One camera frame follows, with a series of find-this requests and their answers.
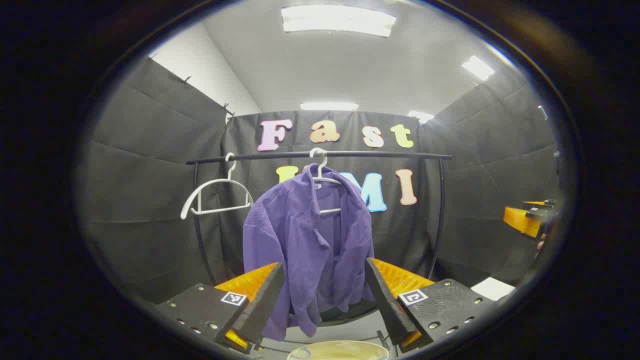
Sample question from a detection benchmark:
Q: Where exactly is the black metal clothes rack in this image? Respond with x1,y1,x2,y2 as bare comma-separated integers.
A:
186,150,453,328

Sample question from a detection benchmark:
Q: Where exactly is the white plastic clothes hanger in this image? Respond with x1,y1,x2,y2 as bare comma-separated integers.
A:
180,152,255,221
309,147,343,215

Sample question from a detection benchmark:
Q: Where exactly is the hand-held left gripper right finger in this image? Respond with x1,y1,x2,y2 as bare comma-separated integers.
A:
365,257,496,354

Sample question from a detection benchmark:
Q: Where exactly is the black backdrop cloth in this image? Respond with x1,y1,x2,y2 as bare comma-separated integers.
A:
80,56,563,306

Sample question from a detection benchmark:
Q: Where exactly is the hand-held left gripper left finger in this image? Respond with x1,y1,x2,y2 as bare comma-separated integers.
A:
152,261,286,355

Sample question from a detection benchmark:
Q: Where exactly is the purple corduroy shirt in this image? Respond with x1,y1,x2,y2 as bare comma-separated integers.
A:
242,163,376,342

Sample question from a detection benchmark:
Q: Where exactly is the beige laundry hamper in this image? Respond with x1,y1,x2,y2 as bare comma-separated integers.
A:
286,340,390,360

